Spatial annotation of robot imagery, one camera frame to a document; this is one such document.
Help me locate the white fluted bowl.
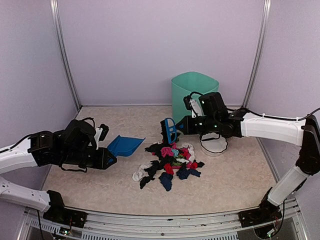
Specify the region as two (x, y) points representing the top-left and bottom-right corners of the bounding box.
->
(200, 137), (228, 157)

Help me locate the right aluminium frame post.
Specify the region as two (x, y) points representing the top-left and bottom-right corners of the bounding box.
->
(241, 0), (272, 108)

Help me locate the aluminium frame post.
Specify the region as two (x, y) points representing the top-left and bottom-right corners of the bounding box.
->
(50, 0), (82, 112)
(241, 0), (272, 108)

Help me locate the blue hand brush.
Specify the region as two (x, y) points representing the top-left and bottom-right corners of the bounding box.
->
(160, 117), (181, 145)

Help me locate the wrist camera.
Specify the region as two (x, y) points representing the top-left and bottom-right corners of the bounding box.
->
(94, 123), (109, 144)
(183, 95), (203, 118)

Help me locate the front aluminium rail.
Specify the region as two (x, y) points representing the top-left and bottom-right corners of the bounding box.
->
(18, 200), (308, 240)

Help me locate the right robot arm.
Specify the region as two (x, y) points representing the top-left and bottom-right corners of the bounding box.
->
(175, 92), (320, 227)

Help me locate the blue dustpan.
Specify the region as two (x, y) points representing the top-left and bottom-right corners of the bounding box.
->
(107, 135), (145, 157)

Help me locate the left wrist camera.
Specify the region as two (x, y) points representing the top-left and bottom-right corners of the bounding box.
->
(94, 123), (109, 144)

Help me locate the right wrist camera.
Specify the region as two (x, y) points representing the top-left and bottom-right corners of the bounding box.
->
(183, 95), (203, 118)

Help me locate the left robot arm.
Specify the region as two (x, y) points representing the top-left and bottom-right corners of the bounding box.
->
(0, 117), (117, 224)

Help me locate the teal plastic waste bin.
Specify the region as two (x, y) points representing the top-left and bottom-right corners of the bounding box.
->
(171, 71), (220, 123)

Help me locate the left aluminium frame post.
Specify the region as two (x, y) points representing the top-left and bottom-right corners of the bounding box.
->
(50, 0), (82, 112)

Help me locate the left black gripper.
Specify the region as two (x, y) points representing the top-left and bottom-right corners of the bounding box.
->
(61, 147), (116, 170)

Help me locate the navy scrap front centre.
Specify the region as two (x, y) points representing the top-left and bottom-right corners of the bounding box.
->
(158, 172), (173, 192)

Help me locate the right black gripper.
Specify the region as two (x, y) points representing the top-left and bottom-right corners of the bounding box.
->
(176, 115), (219, 135)

